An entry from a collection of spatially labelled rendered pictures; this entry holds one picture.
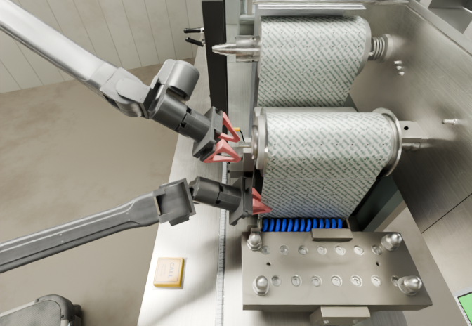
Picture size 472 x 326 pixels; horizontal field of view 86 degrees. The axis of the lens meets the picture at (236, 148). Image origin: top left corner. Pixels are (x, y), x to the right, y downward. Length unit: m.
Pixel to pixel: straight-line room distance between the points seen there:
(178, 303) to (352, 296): 0.42
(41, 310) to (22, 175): 1.28
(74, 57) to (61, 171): 1.99
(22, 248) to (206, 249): 0.44
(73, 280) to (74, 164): 0.96
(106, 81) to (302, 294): 0.58
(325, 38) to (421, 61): 0.20
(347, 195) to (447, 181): 0.18
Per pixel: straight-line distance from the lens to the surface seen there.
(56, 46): 0.58
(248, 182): 0.69
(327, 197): 0.63
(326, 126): 0.52
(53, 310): 1.67
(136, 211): 0.53
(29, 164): 2.72
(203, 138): 0.51
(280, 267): 0.65
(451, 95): 0.59
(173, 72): 0.52
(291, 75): 0.66
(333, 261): 0.68
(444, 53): 0.62
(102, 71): 0.52
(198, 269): 0.78
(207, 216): 0.84
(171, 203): 0.53
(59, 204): 2.30
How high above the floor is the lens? 1.64
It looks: 48 degrees down
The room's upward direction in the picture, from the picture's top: straight up
